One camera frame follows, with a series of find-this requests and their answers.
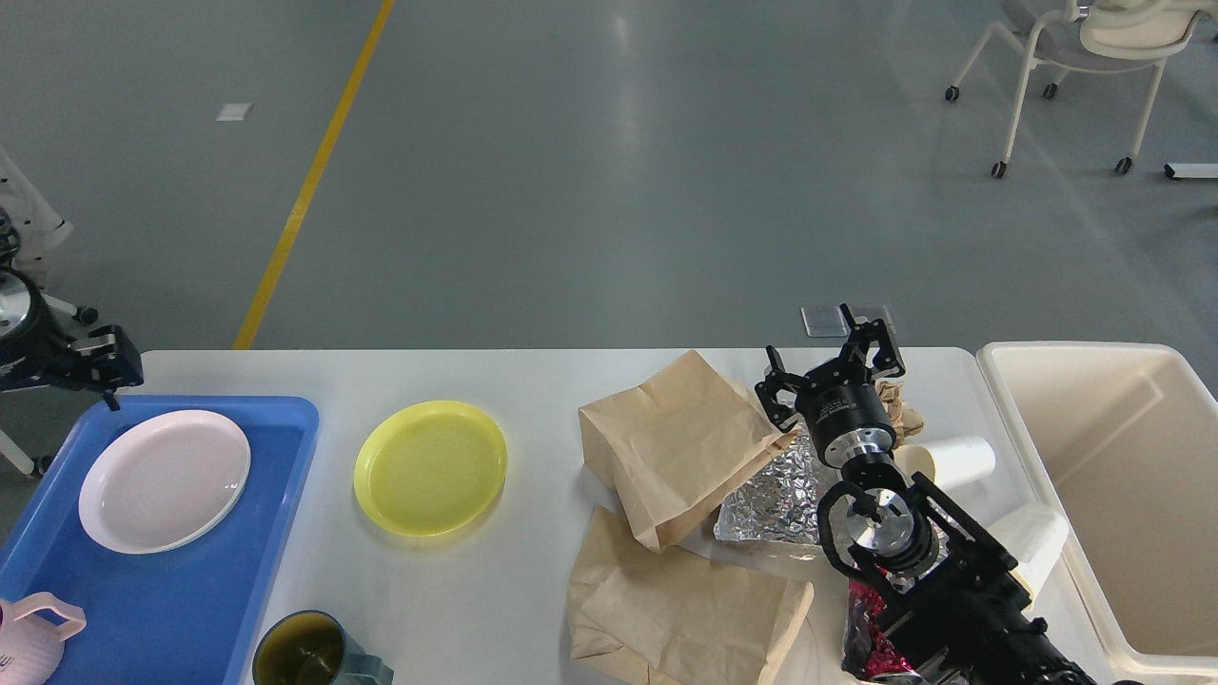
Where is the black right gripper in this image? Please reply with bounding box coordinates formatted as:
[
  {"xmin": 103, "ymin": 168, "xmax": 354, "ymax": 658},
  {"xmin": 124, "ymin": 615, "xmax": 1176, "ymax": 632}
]
[{"xmin": 756, "ymin": 303, "xmax": 906, "ymax": 470}]

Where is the white chair leg with caster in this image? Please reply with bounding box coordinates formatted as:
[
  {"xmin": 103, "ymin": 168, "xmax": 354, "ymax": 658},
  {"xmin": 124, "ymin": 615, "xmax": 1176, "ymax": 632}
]
[{"xmin": 41, "ymin": 293, "xmax": 99, "ymax": 325}]

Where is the crumpled brown paper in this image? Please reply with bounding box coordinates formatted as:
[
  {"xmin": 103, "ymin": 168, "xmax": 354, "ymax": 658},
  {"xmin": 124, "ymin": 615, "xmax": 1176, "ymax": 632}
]
[{"xmin": 875, "ymin": 379, "xmax": 926, "ymax": 449}]

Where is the white bar on floor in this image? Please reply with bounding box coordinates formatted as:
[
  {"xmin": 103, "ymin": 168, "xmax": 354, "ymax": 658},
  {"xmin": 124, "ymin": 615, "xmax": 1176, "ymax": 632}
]
[{"xmin": 1163, "ymin": 162, "xmax": 1218, "ymax": 180}]

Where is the red foil snack wrapper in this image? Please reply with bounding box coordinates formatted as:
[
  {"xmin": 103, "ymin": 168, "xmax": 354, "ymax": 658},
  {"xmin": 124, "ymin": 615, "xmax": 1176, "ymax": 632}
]
[{"xmin": 840, "ymin": 579, "xmax": 920, "ymax": 684}]

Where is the beige plastic bin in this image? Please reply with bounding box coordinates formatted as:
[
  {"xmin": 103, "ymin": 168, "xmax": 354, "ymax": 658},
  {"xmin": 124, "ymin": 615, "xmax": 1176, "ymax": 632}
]
[{"xmin": 977, "ymin": 343, "xmax": 1217, "ymax": 684}]

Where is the white polka-dot cloth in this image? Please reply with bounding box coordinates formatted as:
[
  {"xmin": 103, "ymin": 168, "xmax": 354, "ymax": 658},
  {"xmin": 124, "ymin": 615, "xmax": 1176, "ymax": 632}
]
[{"xmin": 1, "ymin": 150, "xmax": 73, "ymax": 290}]

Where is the yellow plastic plate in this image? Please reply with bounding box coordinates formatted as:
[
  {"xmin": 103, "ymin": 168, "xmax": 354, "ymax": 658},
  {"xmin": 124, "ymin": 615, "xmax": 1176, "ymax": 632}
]
[{"xmin": 353, "ymin": 400, "xmax": 508, "ymax": 538}]

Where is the pink mug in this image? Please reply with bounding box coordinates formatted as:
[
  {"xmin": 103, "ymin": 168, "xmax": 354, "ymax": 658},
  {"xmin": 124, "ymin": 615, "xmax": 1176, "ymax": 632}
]
[{"xmin": 1, "ymin": 594, "xmax": 88, "ymax": 684}]

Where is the upper white paper cup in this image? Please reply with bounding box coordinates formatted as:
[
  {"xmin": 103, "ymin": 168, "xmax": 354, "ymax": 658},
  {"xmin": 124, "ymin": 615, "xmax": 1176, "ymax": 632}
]
[{"xmin": 894, "ymin": 435, "xmax": 996, "ymax": 490}]

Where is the lower brown paper bag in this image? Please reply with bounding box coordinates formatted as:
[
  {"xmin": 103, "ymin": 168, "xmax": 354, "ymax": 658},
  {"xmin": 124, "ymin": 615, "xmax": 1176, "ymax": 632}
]
[{"xmin": 566, "ymin": 507, "xmax": 815, "ymax": 684}]

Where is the white paper cup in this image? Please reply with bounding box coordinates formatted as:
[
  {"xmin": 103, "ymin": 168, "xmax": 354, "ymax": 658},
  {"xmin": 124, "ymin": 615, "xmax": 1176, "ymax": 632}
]
[
  {"xmin": 894, "ymin": 435, "xmax": 996, "ymax": 490},
  {"xmin": 987, "ymin": 502, "xmax": 1069, "ymax": 605}
]

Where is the white rolling chair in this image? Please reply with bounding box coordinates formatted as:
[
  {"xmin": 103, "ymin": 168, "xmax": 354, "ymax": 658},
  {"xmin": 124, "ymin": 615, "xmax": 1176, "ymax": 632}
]
[{"xmin": 944, "ymin": 1, "xmax": 1216, "ymax": 179}]

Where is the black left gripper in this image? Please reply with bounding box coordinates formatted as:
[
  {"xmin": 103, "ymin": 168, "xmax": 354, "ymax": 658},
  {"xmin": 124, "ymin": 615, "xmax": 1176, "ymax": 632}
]
[{"xmin": 1, "ymin": 267, "xmax": 145, "ymax": 412}]

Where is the blue plastic tray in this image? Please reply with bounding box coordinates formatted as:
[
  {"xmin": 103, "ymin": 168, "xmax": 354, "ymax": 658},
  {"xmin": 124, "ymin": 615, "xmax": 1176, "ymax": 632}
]
[{"xmin": 1, "ymin": 395, "xmax": 322, "ymax": 684}]

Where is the crumpled aluminium foil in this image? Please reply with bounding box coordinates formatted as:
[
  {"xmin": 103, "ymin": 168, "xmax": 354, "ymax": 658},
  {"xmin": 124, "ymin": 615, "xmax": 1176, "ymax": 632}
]
[{"xmin": 714, "ymin": 428, "xmax": 838, "ymax": 555}]

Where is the metal floor socket plate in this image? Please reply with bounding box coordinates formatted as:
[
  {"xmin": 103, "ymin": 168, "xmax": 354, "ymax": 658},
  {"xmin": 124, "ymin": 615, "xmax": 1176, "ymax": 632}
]
[{"xmin": 800, "ymin": 303, "xmax": 899, "ymax": 339}]

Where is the brown paper bag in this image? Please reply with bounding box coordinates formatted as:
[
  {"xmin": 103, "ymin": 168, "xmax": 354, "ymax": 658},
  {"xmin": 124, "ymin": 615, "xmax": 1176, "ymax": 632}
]
[
  {"xmin": 579, "ymin": 350, "xmax": 797, "ymax": 555},
  {"xmin": 566, "ymin": 507, "xmax": 815, "ymax": 684}
]

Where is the upper brown paper bag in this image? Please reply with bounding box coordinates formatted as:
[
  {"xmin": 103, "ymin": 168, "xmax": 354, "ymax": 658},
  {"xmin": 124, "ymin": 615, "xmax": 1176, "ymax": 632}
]
[{"xmin": 579, "ymin": 350, "xmax": 797, "ymax": 555}]

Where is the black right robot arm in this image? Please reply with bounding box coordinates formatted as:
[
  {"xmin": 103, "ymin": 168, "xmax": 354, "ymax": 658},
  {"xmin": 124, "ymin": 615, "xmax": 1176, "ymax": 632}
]
[{"xmin": 756, "ymin": 303, "xmax": 1093, "ymax": 684}]

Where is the lower white paper cup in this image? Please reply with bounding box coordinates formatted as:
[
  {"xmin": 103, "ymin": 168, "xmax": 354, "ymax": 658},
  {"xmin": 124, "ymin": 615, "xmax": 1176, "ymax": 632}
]
[{"xmin": 987, "ymin": 502, "xmax": 1069, "ymax": 605}]

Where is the teal green mug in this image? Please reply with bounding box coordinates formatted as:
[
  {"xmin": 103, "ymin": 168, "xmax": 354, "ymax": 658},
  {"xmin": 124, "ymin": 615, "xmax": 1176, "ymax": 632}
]
[{"xmin": 251, "ymin": 609, "xmax": 395, "ymax": 684}]

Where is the pink plate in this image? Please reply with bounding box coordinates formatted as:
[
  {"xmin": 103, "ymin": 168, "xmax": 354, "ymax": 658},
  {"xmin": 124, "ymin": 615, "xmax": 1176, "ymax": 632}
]
[{"xmin": 78, "ymin": 410, "xmax": 252, "ymax": 555}]

